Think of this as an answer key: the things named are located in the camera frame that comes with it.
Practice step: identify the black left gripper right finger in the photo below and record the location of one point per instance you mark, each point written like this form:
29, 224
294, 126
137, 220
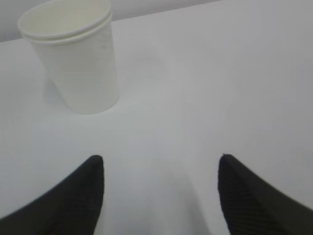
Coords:
251, 206

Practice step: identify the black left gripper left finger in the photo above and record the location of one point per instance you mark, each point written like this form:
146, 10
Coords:
72, 207

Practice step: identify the white paper cup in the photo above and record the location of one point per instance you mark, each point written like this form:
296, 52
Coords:
73, 40

